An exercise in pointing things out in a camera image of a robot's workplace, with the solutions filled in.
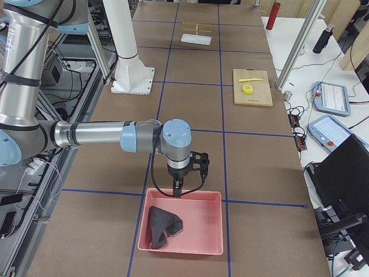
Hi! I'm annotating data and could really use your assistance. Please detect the yellow plastic knife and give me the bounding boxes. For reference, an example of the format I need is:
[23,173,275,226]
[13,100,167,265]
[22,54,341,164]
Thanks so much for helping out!
[238,78,264,83]

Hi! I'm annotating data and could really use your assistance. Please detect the aluminium frame post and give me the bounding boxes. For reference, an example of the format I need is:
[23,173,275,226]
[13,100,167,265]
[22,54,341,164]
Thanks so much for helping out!
[276,0,327,91]

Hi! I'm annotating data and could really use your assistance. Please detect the black monitor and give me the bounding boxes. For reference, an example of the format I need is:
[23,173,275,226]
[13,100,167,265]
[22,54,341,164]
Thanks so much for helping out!
[307,134,368,215]

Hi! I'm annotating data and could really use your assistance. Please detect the blue teach pendant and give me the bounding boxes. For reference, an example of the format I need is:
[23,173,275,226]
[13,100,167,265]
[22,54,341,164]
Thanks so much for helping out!
[308,115,353,152]
[312,81,351,117]

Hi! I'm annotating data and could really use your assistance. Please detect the far blue teach pendant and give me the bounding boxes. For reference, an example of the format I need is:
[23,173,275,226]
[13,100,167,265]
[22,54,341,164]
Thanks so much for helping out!
[312,81,351,117]

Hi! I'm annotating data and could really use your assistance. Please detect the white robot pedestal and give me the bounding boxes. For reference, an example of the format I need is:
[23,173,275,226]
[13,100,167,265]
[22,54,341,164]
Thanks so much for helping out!
[103,0,155,95]

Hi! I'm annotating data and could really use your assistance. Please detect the yellow lemon slice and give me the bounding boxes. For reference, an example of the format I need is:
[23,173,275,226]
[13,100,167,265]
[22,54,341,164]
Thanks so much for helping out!
[242,84,253,95]

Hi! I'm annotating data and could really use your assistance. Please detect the red bottle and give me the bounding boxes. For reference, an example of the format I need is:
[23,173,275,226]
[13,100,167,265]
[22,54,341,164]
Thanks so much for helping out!
[266,2,281,30]

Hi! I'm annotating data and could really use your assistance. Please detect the black bottle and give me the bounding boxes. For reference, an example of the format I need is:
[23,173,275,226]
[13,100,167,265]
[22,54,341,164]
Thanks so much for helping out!
[312,24,334,54]

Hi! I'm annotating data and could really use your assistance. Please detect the bamboo cutting board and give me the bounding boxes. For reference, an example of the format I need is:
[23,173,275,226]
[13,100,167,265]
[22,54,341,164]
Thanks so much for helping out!
[233,69,273,107]

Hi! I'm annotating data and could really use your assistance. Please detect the dark grey cloth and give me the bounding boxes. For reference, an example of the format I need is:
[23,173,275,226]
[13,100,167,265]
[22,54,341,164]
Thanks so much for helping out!
[149,206,183,249]

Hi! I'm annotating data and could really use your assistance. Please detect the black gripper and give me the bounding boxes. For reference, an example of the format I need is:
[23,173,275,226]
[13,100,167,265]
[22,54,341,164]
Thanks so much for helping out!
[167,165,191,197]

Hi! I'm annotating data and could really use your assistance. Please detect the near blue teach pendant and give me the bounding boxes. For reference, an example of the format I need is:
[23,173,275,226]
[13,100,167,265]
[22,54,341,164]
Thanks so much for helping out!
[308,115,353,152]

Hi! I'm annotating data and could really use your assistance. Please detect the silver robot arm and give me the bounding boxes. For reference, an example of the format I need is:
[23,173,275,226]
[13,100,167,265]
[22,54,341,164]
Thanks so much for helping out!
[1,1,193,197]

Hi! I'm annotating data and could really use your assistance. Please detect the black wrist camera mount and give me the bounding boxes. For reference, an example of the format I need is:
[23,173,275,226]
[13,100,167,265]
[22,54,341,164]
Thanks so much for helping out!
[189,151,210,181]

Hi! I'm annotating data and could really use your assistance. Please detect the white rectangular tray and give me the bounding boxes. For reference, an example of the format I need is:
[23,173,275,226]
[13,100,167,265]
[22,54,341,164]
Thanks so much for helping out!
[180,33,212,46]

